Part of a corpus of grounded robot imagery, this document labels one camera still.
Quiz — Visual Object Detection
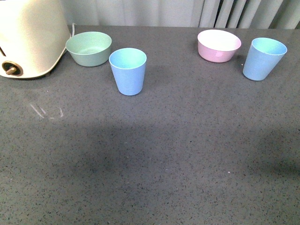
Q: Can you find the white toaster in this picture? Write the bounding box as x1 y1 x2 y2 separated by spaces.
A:
0 0 71 79

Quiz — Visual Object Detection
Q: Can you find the blue cup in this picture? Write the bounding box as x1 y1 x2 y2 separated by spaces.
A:
109 48 147 96
243 37 287 81

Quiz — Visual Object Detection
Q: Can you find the pink bowl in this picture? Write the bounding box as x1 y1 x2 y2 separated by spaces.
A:
197 30 242 63

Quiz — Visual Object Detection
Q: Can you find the grey curtain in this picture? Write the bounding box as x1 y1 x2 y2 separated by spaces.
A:
60 0 300 29

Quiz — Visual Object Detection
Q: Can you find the green bowl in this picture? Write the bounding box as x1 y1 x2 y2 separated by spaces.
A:
66 31 112 67

